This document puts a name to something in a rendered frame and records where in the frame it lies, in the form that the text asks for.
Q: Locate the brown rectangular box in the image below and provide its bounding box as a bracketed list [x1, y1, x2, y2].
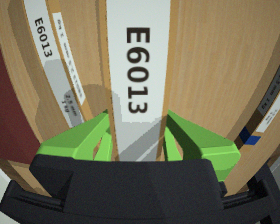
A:
[99, 0, 178, 161]

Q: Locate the long tan cardboard box with blue bands and white label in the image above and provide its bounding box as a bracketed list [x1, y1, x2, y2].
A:
[234, 65, 280, 152]

